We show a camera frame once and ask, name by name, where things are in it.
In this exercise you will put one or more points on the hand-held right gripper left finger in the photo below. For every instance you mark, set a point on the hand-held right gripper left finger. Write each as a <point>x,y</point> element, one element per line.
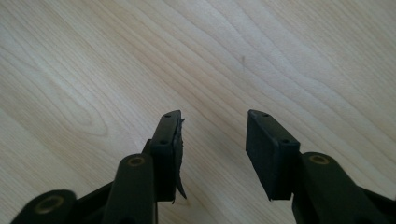
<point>166,155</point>

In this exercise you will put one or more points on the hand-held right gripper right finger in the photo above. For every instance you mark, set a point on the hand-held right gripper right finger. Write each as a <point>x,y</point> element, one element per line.
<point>274,155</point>

